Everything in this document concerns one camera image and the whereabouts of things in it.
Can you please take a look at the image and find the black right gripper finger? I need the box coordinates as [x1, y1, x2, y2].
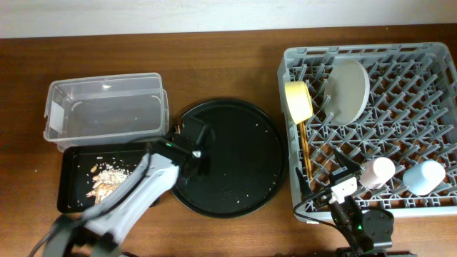
[332, 148, 361, 178]
[295, 167, 313, 201]

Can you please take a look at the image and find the wooden chopstick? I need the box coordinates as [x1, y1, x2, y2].
[298, 123, 312, 179]
[300, 123, 314, 180]

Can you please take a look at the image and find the pink plastic cup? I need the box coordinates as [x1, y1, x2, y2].
[358, 157, 396, 190]

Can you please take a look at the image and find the grey round plate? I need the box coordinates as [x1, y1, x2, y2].
[324, 60, 370, 126]

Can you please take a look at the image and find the light blue cup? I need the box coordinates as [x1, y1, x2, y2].
[403, 160, 446, 196]

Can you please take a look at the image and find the yellow bowl with food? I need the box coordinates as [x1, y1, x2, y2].
[285, 81, 313, 125]

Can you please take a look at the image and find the gold foil wrapper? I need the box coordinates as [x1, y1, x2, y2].
[174, 123, 182, 134]

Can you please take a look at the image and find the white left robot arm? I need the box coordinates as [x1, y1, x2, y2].
[41, 135, 208, 256]

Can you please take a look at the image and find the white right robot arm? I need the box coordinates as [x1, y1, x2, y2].
[293, 149, 394, 256]

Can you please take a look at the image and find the grey dishwasher rack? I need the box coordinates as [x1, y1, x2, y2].
[277, 42, 456, 221]

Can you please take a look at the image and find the round black tray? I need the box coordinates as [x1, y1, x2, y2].
[172, 99, 288, 218]

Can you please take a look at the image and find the pile of food scraps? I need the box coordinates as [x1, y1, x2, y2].
[86, 163, 131, 204]

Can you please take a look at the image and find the clear plastic bin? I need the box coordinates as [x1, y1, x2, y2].
[44, 73, 169, 151]

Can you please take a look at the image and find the black rectangular tray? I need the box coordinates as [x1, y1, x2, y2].
[57, 143, 146, 213]

